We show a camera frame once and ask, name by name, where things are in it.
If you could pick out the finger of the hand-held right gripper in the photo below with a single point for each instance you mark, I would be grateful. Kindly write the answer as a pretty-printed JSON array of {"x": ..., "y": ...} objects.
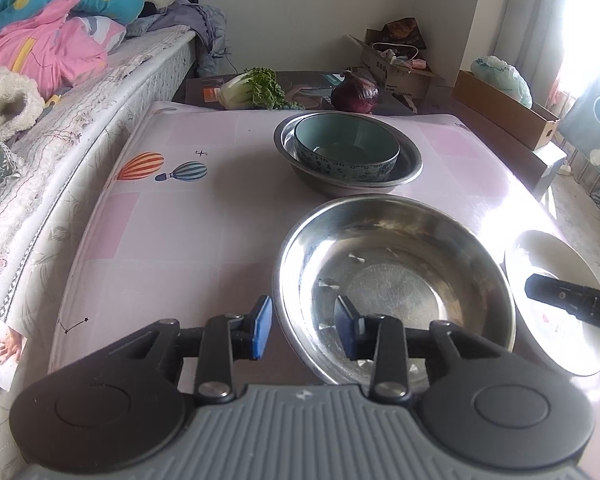
[{"x": 545, "y": 290}]

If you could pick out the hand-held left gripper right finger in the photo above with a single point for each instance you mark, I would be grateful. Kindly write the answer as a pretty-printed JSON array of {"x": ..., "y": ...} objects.
[{"x": 347, "y": 332}]

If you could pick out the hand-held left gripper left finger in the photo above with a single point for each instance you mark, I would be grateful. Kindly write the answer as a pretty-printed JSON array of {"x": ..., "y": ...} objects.
[{"x": 261, "y": 327}]

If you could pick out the white plate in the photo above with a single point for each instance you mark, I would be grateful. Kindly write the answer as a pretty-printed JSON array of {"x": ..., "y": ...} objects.
[{"x": 545, "y": 335}]

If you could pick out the large stainless steel bowl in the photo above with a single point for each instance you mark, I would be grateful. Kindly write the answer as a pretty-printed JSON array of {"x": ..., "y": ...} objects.
[{"x": 405, "y": 270}]

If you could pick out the teal patterned ceramic bowl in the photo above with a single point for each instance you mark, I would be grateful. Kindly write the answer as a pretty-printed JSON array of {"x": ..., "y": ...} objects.
[{"x": 360, "y": 169}]

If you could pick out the small stainless steel bowl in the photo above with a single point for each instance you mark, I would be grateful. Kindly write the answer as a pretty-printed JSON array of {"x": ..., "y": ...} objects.
[{"x": 411, "y": 160}]

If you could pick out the large dark cardboard box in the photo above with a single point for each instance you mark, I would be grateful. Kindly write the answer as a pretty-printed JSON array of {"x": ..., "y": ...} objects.
[{"x": 500, "y": 145}]

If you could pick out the long brown cardboard box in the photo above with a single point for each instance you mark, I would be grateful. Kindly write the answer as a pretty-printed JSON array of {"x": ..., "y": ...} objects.
[{"x": 510, "y": 110}]

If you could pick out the pale teal plastic bag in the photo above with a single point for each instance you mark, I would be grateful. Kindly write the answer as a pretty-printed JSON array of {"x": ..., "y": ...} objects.
[{"x": 505, "y": 77}]

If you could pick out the green bok choy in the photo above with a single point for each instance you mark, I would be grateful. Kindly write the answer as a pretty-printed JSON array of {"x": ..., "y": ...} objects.
[{"x": 252, "y": 91}]

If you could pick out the red cabbage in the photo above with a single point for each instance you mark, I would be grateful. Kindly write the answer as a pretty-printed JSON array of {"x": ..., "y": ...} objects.
[{"x": 355, "y": 94}]

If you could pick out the white quilted bed mattress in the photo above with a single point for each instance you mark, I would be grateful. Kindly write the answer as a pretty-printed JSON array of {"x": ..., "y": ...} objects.
[{"x": 70, "y": 170}]

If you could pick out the printed paper leaflet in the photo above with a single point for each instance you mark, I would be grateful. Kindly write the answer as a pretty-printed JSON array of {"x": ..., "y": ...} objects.
[{"x": 2, "y": 350}]

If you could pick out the open cardboard box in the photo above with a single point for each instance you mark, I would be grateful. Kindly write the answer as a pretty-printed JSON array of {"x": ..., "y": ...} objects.
[{"x": 380, "y": 67}]

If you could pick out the dark snack bag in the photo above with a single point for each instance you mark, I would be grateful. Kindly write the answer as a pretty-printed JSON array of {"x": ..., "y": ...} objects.
[{"x": 402, "y": 32}]

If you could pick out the lilac grey clothing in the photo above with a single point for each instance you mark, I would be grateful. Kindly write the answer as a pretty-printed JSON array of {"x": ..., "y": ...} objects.
[{"x": 190, "y": 25}]

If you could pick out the white fluffy cloth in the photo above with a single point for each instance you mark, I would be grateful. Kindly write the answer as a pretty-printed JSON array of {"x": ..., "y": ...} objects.
[{"x": 10, "y": 102}]

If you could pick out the pink and blue blanket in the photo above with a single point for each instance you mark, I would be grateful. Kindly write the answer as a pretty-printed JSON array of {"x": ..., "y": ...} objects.
[{"x": 45, "y": 40}]

